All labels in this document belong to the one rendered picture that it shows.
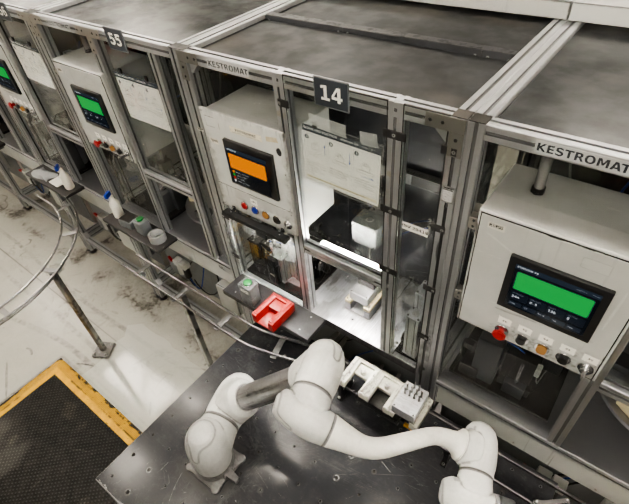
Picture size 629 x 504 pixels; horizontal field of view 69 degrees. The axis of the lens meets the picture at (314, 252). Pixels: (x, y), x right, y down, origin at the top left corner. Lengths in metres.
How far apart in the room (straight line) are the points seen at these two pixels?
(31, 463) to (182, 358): 1.00
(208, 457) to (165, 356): 1.56
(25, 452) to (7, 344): 0.95
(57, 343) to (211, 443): 2.16
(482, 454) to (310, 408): 0.55
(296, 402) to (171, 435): 0.94
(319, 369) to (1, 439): 2.45
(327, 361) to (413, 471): 0.73
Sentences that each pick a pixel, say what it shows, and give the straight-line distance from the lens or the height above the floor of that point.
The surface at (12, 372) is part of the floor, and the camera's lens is 3.84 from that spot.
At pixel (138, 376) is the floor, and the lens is 3.35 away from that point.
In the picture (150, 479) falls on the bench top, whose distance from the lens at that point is 2.19.
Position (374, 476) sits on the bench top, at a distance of 2.03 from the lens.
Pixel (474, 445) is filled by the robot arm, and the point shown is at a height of 1.15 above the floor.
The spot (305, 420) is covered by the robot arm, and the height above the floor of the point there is 1.32.
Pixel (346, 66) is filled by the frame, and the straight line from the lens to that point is 1.56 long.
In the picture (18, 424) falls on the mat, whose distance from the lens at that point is 3.53.
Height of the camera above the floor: 2.58
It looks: 43 degrees down
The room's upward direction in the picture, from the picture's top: 6 degrees counter-clockwise
